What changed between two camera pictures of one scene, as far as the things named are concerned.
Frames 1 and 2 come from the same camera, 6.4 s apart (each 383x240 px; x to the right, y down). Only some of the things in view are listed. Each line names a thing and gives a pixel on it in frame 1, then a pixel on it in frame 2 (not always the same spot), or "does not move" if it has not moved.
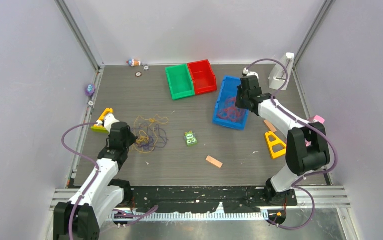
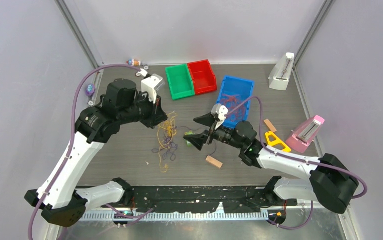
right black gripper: (238, 103) → (198, 140)
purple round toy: (90, 90) does not move
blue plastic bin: (226, 112) does not move
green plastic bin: (180, 82) does not move
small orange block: (270, 126) does not move
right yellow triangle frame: (271, 143) does not move
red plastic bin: (203, 75) does not move
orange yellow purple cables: (150, 133) → (167, 131)
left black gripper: (132, 138) → (157, 114)
